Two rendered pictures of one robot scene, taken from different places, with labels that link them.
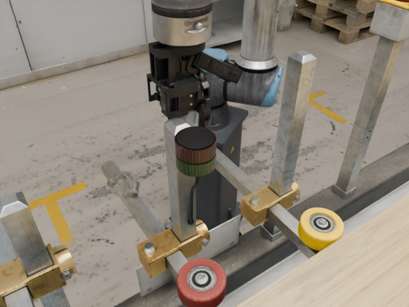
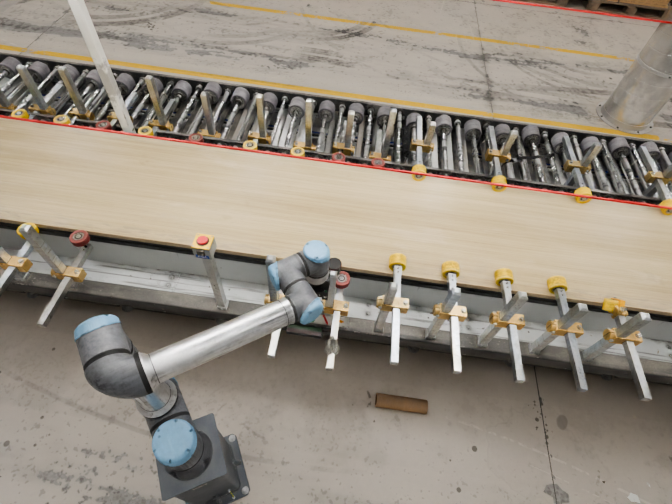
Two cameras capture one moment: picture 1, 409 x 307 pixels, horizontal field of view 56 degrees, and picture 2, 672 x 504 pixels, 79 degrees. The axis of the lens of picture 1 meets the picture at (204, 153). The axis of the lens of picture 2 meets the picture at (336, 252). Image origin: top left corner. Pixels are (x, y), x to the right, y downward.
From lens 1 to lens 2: 1.70 m
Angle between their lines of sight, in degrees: 82
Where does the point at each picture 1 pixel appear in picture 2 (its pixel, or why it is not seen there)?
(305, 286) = not seen: hidden behind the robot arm
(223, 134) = (201, 421)
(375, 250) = (285, 249)
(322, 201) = (238, 309)
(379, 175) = (195, 299)
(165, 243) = (339, 304)
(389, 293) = (298, 240)
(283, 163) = not seen: hidden behind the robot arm
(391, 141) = not seen: outside the picture
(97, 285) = (325, 479)
